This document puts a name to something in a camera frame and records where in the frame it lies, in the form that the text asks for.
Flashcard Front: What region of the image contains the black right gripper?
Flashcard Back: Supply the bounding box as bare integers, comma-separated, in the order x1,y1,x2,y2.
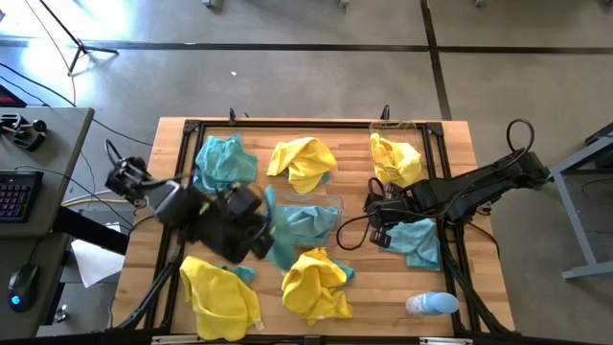
366,181,420,249

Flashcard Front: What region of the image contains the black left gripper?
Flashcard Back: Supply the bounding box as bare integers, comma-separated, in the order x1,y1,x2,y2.
191,185,277,264

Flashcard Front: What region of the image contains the clear plastic basket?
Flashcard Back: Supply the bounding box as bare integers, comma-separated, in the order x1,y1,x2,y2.
367,119,428,191
274,190,346,250

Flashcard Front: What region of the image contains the plastic bottle with blue label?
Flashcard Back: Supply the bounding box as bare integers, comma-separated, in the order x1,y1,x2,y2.
405,290,461,318

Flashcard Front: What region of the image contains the metal hinge plate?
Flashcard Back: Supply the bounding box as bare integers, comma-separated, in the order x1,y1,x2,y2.
151,334,207,345
420,336,474,345

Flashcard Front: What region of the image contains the white paper sheet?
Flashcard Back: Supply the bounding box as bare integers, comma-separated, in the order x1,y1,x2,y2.
70,221,127,289

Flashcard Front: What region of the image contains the black desk leg bar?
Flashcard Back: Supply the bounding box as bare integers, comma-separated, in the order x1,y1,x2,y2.
51,204,131,257

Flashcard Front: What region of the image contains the grey office desk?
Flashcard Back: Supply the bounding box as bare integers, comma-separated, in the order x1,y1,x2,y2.
0,106,96,339

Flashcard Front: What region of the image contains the black computer mouse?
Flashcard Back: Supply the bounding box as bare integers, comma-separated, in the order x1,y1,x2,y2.
8,263,40,313

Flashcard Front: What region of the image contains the black backlit keyboard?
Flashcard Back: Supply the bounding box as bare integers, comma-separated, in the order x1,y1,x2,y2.
0,171,44,224

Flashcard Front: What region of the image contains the black desk clamp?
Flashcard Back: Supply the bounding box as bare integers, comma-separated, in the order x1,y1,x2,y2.
0,112,48,152

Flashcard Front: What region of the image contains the black tripod stand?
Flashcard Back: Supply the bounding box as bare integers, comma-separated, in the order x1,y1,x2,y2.
37,0,120,74

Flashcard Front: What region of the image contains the black device with red face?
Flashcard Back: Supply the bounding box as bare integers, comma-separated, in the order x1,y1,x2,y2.
0,84,28,109

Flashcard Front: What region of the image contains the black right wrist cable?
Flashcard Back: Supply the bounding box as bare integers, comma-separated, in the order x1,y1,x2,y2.
335,175,385,252

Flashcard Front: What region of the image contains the black aluminium table frame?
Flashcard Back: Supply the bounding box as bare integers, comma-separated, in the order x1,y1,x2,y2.
105,117,517,336

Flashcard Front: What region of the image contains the black left elbow cable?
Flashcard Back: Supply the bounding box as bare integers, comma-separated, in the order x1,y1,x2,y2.
103,138,126,170

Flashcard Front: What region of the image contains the black right shoulder cable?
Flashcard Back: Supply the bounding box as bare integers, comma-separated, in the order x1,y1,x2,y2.
506,118,536,155

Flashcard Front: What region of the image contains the grey metal cart frame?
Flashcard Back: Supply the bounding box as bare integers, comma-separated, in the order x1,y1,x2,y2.
549,122,613,282

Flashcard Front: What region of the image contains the yellow floor cable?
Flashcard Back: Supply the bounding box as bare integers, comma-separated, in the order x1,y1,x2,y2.
23,0,78,105

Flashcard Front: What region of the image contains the black floor cable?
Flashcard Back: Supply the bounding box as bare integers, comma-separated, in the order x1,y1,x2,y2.
0,75,52,107
0,61,154,148

